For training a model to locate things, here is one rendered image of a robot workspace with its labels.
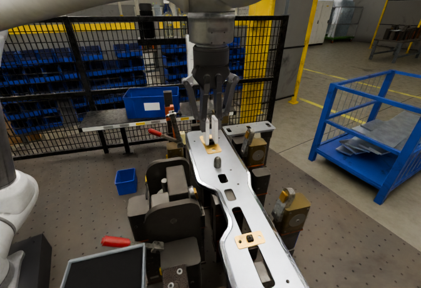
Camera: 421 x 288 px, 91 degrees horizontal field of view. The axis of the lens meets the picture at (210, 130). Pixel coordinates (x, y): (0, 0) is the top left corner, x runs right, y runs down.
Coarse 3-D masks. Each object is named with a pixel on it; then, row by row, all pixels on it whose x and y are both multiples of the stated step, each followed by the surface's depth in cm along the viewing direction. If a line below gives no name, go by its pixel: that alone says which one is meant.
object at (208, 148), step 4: (200, 136) 58; (212, 140) 54; (204, 144) 54; (212, 144) 54; (216, 144) 54; (208, 148) 53; (212, 148) 53; (216, 148) 53; (220, 148) 53; (208, 152) 51; (212, 152) 51; (216, 152) 51
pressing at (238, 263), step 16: (192, 144) 103; (224, 144) 103; (192, 160) 91; (208, 160) 92; (224, 160) 92; (240, 160) 92; (208, 176) 83; (240, 176) 83; (224, 192) 76; (240, 192) 75; (224, 208) 69; (256, 208) 69; (256, 224) 64; (272, 224) 65; (224, 240) 59; (272, 240) 60; (224, 256) 55; (240, 256) 56; (272, 256) 56; (288, 256) 56; (240, 272) 52; (256, 272) 52; (272, 272) 52; (288, 272) 52
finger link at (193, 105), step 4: (184, 80) 44; (184, 84) 43; (188, 84) 44; (188, 88) 44; (188, 92) 45; (192, 92) 45; (188, 96) 47; (192, 96) 45; (192, 100) 46; (192, 104) 46; (192, 108) 47; (196, 108) 47; (192, 112) 48; (196, 112) 48; (196, 116) 48
